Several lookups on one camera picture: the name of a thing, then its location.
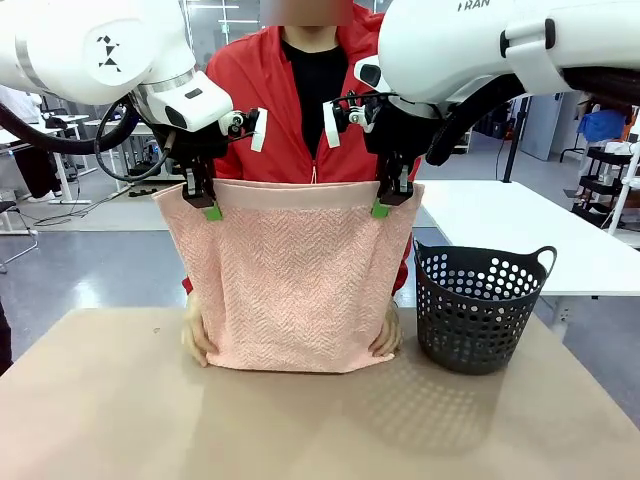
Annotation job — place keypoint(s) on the person's right hand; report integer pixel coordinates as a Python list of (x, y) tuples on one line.
[(195, 330)]

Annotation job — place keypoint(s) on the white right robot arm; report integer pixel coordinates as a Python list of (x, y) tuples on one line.
[(475, 45)]

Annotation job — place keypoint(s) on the person in red jacket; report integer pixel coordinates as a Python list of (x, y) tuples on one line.
[(250, 75)]

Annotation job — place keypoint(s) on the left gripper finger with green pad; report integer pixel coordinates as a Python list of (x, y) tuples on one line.
[(210, 177), (197, 195)]

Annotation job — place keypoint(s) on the red-sleeved right forearm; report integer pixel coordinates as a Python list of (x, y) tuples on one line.
[(187, 286)]

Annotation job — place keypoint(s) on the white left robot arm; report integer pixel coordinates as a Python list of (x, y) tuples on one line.
[(90, 45)]

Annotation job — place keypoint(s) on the pink towel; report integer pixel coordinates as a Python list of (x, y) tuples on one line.
[(290, 275)]

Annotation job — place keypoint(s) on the grey door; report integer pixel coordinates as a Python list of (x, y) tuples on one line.
[(542, 125)]

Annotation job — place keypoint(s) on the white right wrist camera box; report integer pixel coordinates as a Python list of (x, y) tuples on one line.
[(331, 125)]

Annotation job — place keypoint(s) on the long white table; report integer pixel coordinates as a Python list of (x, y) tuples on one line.
[(500, 225)]

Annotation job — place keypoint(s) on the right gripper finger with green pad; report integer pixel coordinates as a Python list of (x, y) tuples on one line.
[(390, 192), (407, 175)]

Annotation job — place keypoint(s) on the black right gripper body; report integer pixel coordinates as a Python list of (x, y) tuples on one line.
[(395, 132)]

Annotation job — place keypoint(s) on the white desk with two robots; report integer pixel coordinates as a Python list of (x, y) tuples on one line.
[(135, 150)]

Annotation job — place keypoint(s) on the black rolling cart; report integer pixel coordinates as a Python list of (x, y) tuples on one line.
[(600, 185)]

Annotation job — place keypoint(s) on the dark perforated laundry basket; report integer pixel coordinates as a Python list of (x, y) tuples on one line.
[(475, 325)]

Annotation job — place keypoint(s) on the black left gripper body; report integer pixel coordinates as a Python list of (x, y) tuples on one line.
[(195, 150)]

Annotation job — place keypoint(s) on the red-sleeved left forearm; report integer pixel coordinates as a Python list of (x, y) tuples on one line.
[(404, 265)]

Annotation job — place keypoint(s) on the white desk with slanted top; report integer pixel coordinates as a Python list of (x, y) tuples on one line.
[(30, 135)]

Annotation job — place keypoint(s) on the person in grey hoodie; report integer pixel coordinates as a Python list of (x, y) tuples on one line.
[(37, 170)]

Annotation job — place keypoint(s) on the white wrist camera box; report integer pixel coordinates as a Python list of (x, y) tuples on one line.
[(331, 125), (259, 127)]

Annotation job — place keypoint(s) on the person's left hand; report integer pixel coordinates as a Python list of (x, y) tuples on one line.
[(390, 337)]

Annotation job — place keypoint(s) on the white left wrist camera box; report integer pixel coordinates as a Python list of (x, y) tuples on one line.
[(259, 127)]

